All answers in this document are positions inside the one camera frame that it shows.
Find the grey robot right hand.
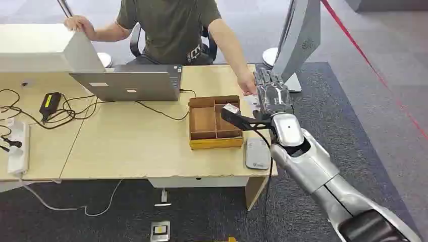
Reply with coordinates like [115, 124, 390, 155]
[253, 67, 295, 118]

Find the white card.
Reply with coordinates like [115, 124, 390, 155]
[244, 95, 261, 113]

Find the person's left hand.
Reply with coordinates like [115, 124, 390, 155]
[236, 70, 258, 97]

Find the person's hand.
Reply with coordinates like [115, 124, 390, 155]
[63, 15, 96, 37]
[236, 70, 258, 97]

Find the white round stanchion base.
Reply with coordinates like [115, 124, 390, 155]
[97, 52, 113, 69]
[262, 47, 279, 69]

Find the grey flat card reader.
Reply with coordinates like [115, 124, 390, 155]
[245, 138, 272, 170]

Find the grey display on stand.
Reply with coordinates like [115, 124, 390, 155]
[271, 0, 322, 93]

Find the dark grey rug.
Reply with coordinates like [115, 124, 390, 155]
[0, 62, 423, 242]

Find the wooden compartment box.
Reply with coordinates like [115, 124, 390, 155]
[188, 95, 244, 150]

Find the white under-desk panel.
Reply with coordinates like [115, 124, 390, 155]
[148, 176, 250, 189]

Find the person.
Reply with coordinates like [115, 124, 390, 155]
[63, 0, 258, 97]

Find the grey laptop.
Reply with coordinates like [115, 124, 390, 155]
[69, 64, 183, 102]

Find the black office chair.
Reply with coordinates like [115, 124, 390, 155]
[129, 22, 218, 65]

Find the metal floor socket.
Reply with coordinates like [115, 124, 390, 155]
[150, 221, 171, 242]

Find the person's right hand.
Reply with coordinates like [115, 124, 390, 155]
[63, 15, 96, 37]

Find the black power adapter yellow label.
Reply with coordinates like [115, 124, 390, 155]
[39, 92, 63, 122]

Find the metal stanchion pole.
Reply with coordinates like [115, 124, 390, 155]
[57, 0, 74, 18]

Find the white monitor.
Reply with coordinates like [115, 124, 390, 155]
[0, 23, 106, 74]

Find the white power strip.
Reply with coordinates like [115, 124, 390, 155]
[7, 119, 31, 175]

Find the black plug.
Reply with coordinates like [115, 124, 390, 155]
[0, 135, 23, 153]

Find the pale wrist camera on bracket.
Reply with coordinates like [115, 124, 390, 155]
[221, 103, 272, 132]

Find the red barrier strap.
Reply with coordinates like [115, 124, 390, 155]
[320, 0, 428, 141]

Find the black laptop power cable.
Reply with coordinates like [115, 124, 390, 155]
[62, 89, 197, 122]

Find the white desk bracket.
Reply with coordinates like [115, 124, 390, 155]
[154, 189, 172, 207]

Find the white floor cable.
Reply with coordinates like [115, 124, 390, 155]
[21, 179, 124, 218]

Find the black tangled cable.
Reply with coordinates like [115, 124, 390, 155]
[0, 88, 76, 131]

